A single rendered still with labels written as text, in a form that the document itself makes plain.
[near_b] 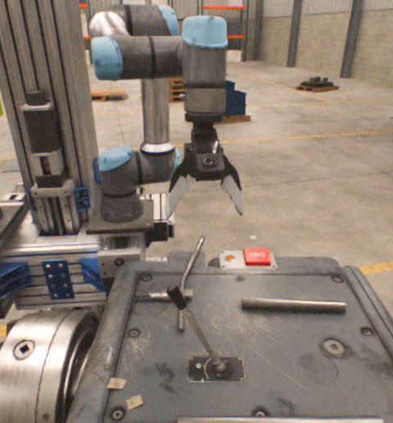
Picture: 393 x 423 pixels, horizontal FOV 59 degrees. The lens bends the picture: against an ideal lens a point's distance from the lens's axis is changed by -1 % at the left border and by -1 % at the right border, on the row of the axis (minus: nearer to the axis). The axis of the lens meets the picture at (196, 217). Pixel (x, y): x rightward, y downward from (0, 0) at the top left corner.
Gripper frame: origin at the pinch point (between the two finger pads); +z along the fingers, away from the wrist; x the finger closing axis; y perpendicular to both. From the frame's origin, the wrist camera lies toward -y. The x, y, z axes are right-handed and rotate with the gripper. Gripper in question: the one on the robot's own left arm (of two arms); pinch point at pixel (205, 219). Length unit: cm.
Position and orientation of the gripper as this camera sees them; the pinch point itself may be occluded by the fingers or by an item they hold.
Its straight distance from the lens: 69.4
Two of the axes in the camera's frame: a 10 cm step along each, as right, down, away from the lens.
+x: -10.0, 0.4, -0.9
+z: 0.0, 9.2, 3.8
